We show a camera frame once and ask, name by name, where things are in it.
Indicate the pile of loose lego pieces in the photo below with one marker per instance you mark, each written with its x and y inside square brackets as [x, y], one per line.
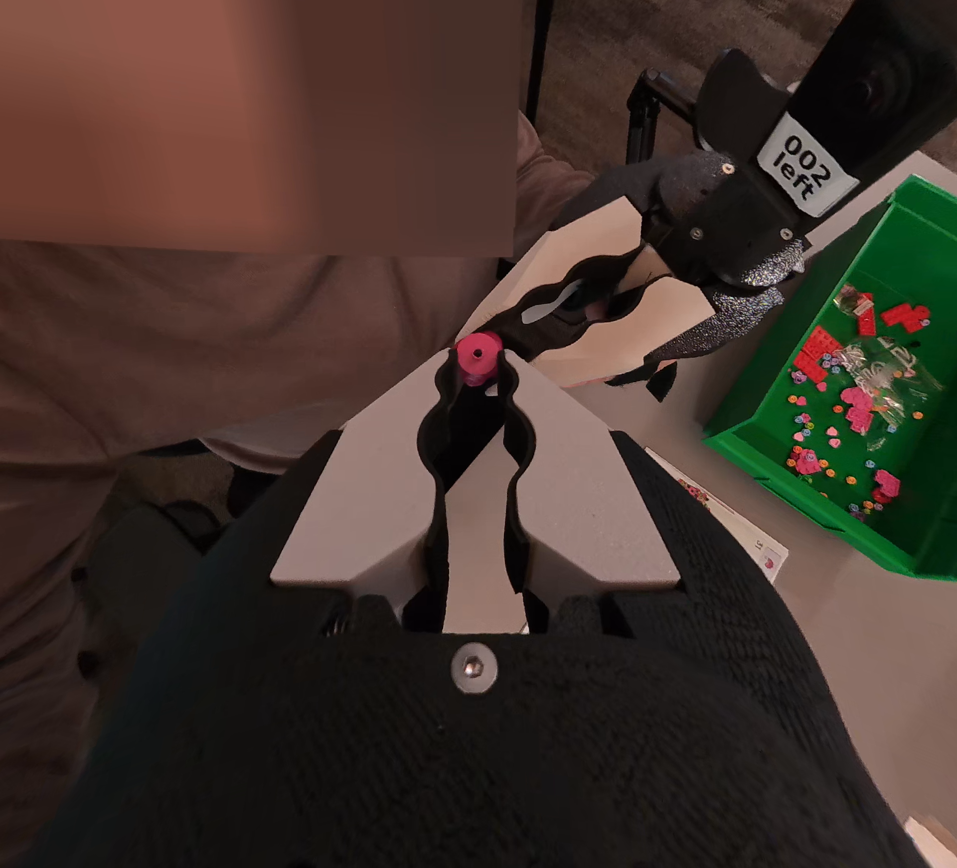
[819, 356]

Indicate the magenta lego rose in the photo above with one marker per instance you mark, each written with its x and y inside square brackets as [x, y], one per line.
[478, 352]

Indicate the black stand pole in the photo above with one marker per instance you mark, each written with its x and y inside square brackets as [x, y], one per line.
[544, 16]

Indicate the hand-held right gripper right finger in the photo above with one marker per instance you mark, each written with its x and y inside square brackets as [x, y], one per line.
[590, 509]

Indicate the open lego instruction booklet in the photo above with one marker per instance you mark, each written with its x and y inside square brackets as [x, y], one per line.
[748, 539]

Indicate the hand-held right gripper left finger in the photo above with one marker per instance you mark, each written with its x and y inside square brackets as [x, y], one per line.
[359, 509]

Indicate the clear plastic bag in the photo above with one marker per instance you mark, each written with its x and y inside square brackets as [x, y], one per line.
[890, 375]

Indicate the green plastic bin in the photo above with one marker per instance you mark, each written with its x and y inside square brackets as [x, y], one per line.
[755, 404]

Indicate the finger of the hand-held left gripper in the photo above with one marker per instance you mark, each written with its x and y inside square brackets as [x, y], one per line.
[643, 330]
[590, 240]

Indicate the person's left forearm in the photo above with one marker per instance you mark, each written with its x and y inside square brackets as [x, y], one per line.
[553, 173]

